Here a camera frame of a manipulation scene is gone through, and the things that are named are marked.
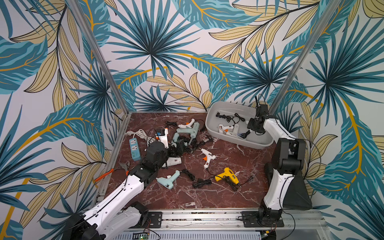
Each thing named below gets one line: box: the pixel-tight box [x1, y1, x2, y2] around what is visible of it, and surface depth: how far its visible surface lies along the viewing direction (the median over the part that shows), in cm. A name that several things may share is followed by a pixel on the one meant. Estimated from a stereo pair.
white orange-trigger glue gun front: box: [218, 124, 234, 135], surface depth 109 cm
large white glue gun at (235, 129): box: [233, 123, 239, 137], surface depth 109 cm
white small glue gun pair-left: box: [199, 147, 216, 169], surface depth 97 cm
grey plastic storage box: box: [205, 101, 274, 149], surface depth 118 cm
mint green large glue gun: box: [176, 122, 200, 145], surface depth 103 cm
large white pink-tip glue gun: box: [162, 157, 182, 167], surface depth 92 cm
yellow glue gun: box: [215, 167, 240, 185], surface depth 87 cm
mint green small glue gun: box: [156, 170, 180, 190], surface depth 86 cm
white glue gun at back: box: [178, 118, 195, 129], surface depth 112 cm
